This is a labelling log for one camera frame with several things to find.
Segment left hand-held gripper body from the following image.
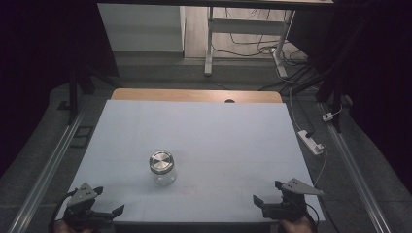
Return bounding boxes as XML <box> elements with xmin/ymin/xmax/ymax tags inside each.
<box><xmin>62</xmin><ymin>183</ymin><xmax>114</xmax><ymax>230</ymax></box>

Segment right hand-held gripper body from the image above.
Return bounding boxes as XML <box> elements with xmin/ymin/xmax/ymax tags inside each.
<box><xmin>261</xmin><ymin>178</ymin><xmax>325</xmax><ymax>222</ymax></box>

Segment clear glass jar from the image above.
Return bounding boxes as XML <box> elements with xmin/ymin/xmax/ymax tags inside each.
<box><xmin>149</xmin><ymin>150</ymin><xmax>178</xmax><ymax>186</ymax></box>

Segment silver metal jar lid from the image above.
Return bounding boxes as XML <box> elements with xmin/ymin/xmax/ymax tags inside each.
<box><xmin>149</xmin><ymin>150</ymin><xmax>175</xmax><ymax>175</ymax></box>

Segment person's right hand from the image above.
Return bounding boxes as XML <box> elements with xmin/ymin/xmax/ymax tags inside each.
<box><xmin>280</xmin><ymin>216</ymin><xmax>314</xmax><ymax>233</ymax></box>

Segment person's left hand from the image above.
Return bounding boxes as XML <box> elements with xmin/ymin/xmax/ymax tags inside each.
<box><xmin>52</xmin><ymin>220</ymin><xmax>93</xmax><ymax>233</ymax></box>

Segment white power strip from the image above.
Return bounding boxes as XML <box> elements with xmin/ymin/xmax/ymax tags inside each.
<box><xmin>297</xmin><ymin>129</ymin><xmax>325</xmax><ymax>156</ymax></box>

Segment black floor plate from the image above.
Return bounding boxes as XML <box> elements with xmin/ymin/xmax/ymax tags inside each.
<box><xmin>69</xmin><ymin>125</ymin><xmax>95</xmax><ymax>150</ymax></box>

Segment white foam table cover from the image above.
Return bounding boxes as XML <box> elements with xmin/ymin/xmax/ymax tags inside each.
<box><xmin>55</xmin><ymin>99</ymin><xmax>326</xmax><ymax>224</ymax></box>

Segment black metal stand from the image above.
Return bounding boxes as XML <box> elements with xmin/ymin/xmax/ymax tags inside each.
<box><xmin>281</xmin><ymin>62</ymin><xmax>345</xmax><ymax>134</ymax></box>
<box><xmin>66</xmin><ymin>62</ymin><xmax>120</xmax><ymax>126</ymax></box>

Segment wooden table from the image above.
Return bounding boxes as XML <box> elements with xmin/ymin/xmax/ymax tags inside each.
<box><xmin>111</xmin><ymin>87</ymin><xmax>284</xmax><ymax>104</ymax></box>

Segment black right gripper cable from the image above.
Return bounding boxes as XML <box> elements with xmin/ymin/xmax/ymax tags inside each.
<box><xmin>304</xmin><ymin>203</ymin><xmax>321</xmax><ymax>233</ymax></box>

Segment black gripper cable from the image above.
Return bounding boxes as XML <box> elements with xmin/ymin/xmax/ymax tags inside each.
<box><xmin>304</xmin><ymin>203</ymin><xmax>321</xmax><ymax>233</ymax></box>
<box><xmin>48</xmin><ymin>189</ymin><xmax>78</xmax><ymax>233</ymax></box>

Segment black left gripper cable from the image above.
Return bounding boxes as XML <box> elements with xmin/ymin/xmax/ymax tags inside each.
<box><xmin>48</xmin><ymin>189</ymin><xmax>78</xmax><ymax>233</ymax></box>

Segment metal floor rail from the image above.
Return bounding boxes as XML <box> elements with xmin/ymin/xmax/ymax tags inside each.
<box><xmin>7</xmin><ymin>108</ymin><xmax>88</xmax><ymax>233</ymax></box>
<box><xmin>319</xmin><ymin>103</ymin><xmax>392</xmax><ymax>233</ymax></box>

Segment thin white cable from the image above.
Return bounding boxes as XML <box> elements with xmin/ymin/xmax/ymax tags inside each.
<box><xmin>312</xmin><ymin>144</ymin><xmax>328</xmax><ymax>188</ymax></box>

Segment black floor cables bundle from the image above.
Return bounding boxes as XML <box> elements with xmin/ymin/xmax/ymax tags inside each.
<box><xmin>212</xmin><ymin>8</ymin><xmax>309</xmax><ymax>67</ymax></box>

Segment white desk frame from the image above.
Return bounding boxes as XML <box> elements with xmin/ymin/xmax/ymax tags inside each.
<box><xmin>203</xmin><ymin>6</ymin><xmax>296</xmax><ymax>79</ymax></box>

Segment white wall panel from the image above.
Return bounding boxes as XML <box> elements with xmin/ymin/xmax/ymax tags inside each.
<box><xmin>97</xmin><ymin>3</ymin><xmax>186</xmax><ymax>52</ymax></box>

